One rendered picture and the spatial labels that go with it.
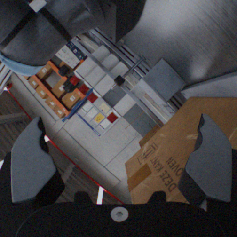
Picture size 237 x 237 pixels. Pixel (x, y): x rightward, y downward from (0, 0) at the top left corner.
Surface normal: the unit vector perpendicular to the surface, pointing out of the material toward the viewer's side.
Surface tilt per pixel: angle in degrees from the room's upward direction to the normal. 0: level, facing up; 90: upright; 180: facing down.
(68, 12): 71
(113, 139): 90
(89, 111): 90
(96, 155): 90
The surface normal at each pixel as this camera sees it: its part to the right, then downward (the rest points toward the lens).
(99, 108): 0.02, 0.11
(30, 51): 0.49, 0.66
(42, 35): 0.41, 0.52
